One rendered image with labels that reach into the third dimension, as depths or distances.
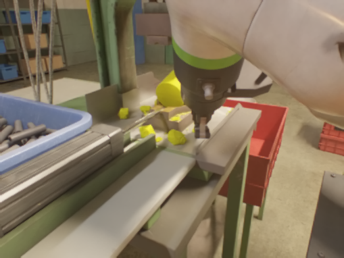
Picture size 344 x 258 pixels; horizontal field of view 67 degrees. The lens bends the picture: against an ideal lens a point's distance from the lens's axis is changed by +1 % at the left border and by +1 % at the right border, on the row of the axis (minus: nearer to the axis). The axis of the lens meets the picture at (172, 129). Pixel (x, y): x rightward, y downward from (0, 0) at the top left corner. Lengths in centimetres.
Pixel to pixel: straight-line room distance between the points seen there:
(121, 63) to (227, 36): 44
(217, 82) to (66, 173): 22
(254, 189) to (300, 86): 87
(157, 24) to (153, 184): 28
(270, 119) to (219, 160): 111
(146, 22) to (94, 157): 27
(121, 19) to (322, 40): 50
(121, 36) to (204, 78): 35
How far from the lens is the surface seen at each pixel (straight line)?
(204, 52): 28
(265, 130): 158
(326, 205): 55
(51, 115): 61
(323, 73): 19
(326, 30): 19
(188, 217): 41
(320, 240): 47
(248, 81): 38
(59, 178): 34
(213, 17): 23
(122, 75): 64
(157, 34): 50
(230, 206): 83
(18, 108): 71
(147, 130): 51
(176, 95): 56
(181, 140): 49
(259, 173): 101
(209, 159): 45
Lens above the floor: 123
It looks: 24 degrees down
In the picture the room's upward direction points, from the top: straight up
